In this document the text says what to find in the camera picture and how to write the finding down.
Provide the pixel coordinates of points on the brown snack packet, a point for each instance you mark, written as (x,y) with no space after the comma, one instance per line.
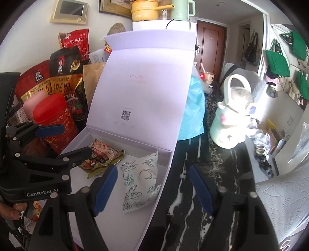
(101,154)

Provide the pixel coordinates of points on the white appliance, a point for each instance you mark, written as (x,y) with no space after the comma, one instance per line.
(154,25)

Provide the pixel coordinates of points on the white paper leaflet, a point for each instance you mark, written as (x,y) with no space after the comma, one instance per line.
(97,56)

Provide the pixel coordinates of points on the black oat bag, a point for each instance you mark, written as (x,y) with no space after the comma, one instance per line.
(65,72)

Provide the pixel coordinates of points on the white bread-print packet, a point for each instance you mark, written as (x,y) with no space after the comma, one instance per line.
(140,178)

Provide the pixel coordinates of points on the green tote bag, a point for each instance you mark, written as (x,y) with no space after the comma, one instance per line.
(303,85)
(277,62)
(299,42)

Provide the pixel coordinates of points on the red goji berry bag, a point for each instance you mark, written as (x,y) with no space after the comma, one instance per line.
(77,43)

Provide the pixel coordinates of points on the pink bottle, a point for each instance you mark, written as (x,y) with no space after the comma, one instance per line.
(32,106)

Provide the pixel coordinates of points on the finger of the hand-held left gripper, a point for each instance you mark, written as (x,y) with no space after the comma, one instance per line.
(50,130)
(77,154)

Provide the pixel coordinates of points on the green electric kettle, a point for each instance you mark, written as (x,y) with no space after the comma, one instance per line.
(181,9)

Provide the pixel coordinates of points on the white gift box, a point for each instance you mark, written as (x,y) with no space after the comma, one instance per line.
(144,96)

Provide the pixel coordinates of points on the wall intercom panel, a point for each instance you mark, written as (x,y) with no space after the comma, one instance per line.
(70,10)

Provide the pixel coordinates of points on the colourful printed packet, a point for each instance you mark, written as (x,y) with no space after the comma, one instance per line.
(33,213)

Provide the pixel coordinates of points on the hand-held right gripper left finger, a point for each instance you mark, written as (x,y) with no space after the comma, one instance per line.
(106,188)

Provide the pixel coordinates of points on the leaf-embossed paper towel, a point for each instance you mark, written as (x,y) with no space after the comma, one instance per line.
(287,202)

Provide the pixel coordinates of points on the woven round mat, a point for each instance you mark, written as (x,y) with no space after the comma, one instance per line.
(117,30)

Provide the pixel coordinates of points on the red canister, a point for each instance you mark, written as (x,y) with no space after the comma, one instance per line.
(55,113)

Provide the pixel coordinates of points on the person's left hand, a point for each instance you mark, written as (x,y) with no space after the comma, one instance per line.
(12,210)

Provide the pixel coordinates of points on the black handbag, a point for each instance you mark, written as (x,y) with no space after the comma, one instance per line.
(252,52)

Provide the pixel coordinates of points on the red and yellow packet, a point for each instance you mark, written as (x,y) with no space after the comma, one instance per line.
(107,50)

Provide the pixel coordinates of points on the brown door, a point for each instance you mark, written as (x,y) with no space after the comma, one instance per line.
(211,43)

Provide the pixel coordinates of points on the takeaway drink cup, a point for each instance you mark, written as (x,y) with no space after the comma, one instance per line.
(208,77)

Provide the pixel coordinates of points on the framed picture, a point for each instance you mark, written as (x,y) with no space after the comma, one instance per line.
(113,7)

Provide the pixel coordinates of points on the blue plastic bag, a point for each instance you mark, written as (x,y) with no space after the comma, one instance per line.
(193,108)

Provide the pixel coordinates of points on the brown paper bag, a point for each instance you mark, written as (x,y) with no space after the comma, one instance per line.
(93,79)

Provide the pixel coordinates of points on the red oat bag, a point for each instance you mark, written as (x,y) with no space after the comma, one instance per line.
(31,77)

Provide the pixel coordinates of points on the yellow cooking pot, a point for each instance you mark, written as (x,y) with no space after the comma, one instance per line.
(144,9)

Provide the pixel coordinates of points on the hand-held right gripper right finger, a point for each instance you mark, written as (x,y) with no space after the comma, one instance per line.
(200,190)

